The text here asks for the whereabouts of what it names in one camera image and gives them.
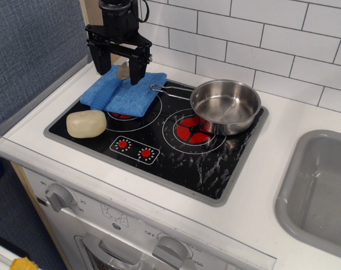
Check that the grey sink basin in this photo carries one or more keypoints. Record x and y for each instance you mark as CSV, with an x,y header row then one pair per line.
x,y
308,206

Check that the yellow cloth item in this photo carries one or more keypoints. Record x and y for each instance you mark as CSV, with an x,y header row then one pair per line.
x,y
23,264

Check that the blue folded cloth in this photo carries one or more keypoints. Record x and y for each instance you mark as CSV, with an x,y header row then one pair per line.
x,y
127,99

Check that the wooden side post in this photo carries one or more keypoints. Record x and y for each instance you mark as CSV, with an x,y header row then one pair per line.
x,y
92,15

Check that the cream toy potato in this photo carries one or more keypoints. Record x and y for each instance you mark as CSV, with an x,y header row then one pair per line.
x,y
86,124

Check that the grey right oven knob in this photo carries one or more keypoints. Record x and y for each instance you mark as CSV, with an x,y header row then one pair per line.
x,y
171,252

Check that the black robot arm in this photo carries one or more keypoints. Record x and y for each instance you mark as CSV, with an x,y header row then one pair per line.
x,y
119,35

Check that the black toy stove top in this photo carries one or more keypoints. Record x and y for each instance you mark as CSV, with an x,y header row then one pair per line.
x,y
168,146

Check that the spoon with blue handle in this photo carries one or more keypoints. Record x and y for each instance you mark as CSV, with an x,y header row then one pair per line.
x,y
103,97

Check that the white toy oven front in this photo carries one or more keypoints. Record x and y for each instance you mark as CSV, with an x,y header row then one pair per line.
x,y
92,235

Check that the grey oven knob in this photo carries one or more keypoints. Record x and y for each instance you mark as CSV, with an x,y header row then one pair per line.
x,y
171,252
58,197

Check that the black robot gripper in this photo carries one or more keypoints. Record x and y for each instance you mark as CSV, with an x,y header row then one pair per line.
x,y
120,26

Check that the stainless steel pot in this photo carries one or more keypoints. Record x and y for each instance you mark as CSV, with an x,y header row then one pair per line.
x,y
224,107

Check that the grey left oven knob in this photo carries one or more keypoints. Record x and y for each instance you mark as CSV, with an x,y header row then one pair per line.
x,y
58,197

